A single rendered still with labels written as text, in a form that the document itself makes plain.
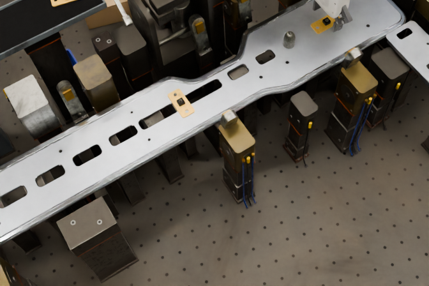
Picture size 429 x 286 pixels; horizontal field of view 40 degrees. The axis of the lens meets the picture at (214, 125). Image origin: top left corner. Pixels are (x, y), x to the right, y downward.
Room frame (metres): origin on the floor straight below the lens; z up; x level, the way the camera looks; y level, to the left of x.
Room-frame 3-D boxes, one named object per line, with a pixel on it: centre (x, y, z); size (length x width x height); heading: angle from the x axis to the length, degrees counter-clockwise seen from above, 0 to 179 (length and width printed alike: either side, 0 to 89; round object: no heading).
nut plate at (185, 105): (0.78, 0.08, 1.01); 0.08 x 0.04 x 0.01; 27
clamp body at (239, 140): (0.64, -0.06, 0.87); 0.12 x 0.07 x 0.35; 27
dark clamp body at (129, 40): (0.95, 0.21, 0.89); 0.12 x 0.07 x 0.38; 27
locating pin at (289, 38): (0.93, -0.22, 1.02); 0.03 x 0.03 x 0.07
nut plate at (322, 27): (0.99, -0.33, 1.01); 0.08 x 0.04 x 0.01; 117
